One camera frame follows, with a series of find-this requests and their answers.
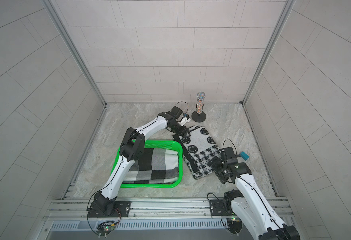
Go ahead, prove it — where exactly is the left small circuit board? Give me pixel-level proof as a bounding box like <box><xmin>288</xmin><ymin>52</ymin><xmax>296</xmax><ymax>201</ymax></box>
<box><xmin>96</xmin><ymin>221</ymin><xmax>115</xmax><ymax>238</ymax></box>

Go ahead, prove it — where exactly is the green plastic basket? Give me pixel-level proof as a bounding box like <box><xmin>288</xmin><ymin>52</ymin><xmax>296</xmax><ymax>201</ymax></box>
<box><xmin>121</xmin><ymin>141</ymin><xmax>183</xmax><ymax>188</ymax></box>

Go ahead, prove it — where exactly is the aluminium front rail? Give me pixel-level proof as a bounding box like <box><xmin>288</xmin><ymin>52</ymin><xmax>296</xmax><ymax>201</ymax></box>
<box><xmin>42</xmin><ymin>197</ymin><xmax>231</xmax><ymax>221</ymax></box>

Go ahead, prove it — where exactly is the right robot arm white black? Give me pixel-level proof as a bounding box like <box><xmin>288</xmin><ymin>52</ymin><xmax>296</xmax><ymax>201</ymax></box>
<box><xmin>208</xmin><ymin>157</ymin><xmax>300</xmax><ymax>240</ymax></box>

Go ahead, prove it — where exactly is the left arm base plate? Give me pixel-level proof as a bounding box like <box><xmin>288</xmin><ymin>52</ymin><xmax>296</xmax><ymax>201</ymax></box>
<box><xmin>86</xmin><ymin>201</ymin><xmax>131</xmax><ymax>218</ymax></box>

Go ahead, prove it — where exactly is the glass tube on black stand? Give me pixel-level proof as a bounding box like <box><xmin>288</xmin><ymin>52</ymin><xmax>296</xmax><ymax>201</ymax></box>
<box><xmin>191</xmin><ymin>92</ymin><xmax>206</xmax><ymax>123</ymax></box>

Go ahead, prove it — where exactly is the grey black checkered scarf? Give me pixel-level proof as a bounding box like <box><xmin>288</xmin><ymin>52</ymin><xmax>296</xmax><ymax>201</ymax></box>
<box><xmin>123</xmin><ymin>148</ymin><xmax>179</xmax><ymax>185</ymax></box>

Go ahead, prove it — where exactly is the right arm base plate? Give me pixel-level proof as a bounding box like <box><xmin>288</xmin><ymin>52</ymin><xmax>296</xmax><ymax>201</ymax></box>
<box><xmin>209</xmin><ymin>199</ymin><xmax>233</xmax><ymax>217</ymax></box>

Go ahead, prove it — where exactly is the black white houndstooth scarf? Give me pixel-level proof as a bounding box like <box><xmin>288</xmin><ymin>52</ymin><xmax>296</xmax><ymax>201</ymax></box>
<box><xmin>172</xmin><ymin>126</ymin><xmax>219</xmax><ymax>180</ymax></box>

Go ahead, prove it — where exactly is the small circuit board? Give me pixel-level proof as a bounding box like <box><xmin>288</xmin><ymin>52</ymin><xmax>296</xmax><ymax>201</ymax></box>
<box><xmin>226</xmin><ymin>218</ymin><xmax>243</xmax><ymax>235</ymax></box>
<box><xmin>96</xmin><ymin>221</ymin><xmax>115</xmax><ymax>238</ymax></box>

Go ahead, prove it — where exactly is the teal small block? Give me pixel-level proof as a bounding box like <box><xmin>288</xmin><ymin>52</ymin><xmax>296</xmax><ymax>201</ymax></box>
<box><xmin>239</xmin><ymin>152</ymin><xmax>249</xmax><ymax>161</ymax></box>

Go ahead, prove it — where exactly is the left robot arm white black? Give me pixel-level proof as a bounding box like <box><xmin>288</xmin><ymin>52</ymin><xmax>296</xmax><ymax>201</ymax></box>
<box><xmin>86</xmin><ymin>112</ymin><xmax>189</xmax><ymax>218</ymax></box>

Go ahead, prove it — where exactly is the right small circuit board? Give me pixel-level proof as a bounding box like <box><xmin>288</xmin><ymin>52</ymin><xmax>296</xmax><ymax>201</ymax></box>
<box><xmin>226</xmin><ymin>218</ymin><xmax>243</xmax><ymax>235</ymax></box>

